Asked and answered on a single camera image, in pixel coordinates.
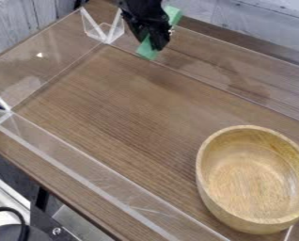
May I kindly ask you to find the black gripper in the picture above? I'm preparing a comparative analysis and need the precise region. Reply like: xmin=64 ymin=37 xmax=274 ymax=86
xmin=118 ymin=0 xmax=171 ymax=51

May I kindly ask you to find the green rectangular block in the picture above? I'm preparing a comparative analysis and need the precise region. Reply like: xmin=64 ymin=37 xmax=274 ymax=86
xmin=137 ymin=6 xmax=182 ymax=60

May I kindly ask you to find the brown wooden bowl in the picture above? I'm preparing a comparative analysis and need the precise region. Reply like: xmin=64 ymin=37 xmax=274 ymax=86
xmin=195 ymin=125 xmax=299 ymax=234

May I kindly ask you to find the black table leg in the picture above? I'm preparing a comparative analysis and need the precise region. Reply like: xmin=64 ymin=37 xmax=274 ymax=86
xmin=35 ymin=187 xmax=50 ymax=212

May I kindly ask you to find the clear acrylic corner bracket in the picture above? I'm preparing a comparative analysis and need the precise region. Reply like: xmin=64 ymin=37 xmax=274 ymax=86
xmin=79 ymin=8 xmax=126 ymax=44

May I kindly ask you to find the clear acrylic barrier wall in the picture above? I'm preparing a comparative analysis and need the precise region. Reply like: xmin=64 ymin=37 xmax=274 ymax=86
xmin=0 ymin=3 xmax=299 ymax=241

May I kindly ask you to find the grey metal base plate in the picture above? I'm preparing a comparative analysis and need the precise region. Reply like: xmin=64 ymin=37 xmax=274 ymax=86
xmin=0 ymin=205 xmax=82 ymax=241

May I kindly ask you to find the black cable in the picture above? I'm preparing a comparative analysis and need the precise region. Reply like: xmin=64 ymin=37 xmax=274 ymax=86
xmin=0 ymin=206 xmax=32 ymax=241

